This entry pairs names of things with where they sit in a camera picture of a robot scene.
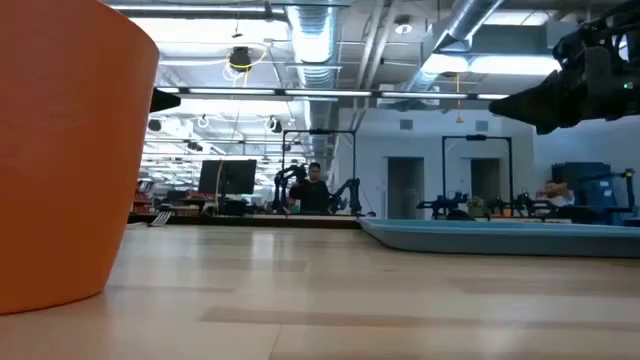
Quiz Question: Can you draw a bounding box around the black aluminium table frame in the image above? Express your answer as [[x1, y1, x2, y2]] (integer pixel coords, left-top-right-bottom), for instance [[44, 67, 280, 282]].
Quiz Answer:
[[127, 213, 362, 230]]

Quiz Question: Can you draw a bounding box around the blue plastic tray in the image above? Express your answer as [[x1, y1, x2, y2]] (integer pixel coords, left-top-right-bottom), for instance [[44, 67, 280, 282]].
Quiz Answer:
[[357, 217, 640, 259]]

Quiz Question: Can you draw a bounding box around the long ceiling light strip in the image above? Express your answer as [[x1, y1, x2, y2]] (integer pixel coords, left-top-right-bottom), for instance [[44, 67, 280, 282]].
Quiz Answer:
[[154, 87, 511, 101]]

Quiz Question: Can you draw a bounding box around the grey door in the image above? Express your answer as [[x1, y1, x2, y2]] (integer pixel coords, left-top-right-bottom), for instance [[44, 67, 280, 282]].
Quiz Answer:
[[387, 156, 426, 220], [470, 158, 502, 204]]

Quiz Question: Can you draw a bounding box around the orange plastic cup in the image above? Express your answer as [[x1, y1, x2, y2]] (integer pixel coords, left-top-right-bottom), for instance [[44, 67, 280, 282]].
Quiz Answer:
[[0, 0, 160, 316]]

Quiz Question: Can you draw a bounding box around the black ceiling cable reel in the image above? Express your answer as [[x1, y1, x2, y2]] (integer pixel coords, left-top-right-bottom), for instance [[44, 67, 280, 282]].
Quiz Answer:
[[228, 46, 253, 73]]

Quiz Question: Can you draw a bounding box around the person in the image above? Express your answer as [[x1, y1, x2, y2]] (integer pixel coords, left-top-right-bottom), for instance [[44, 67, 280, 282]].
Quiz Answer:
[[537, 180, 576, 208], [288, 162, 332, 214]]

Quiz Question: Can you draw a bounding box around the black computer monitor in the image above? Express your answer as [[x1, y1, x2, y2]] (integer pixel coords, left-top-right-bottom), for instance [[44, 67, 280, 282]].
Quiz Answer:
[[198, 159, 258, 196]]

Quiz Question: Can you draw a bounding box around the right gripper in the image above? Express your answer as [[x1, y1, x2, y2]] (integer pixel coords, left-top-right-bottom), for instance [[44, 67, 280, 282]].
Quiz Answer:
[[488, 47, 640, 135]]

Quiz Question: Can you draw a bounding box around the fork with orange handle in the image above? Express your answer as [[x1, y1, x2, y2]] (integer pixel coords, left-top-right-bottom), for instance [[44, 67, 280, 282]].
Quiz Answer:
[[148, 210, 173, 229]]

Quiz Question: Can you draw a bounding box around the silver ventilation duct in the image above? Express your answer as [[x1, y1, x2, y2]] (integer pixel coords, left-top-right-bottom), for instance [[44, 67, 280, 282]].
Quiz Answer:
[[399, 0, 506, 96], [284, 0, 344, 156]]

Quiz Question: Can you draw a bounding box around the black gantry frame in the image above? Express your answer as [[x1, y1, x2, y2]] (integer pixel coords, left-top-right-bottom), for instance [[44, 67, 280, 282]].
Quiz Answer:
[[441, 134, 514, 216], [281, 128, 357, 216]]

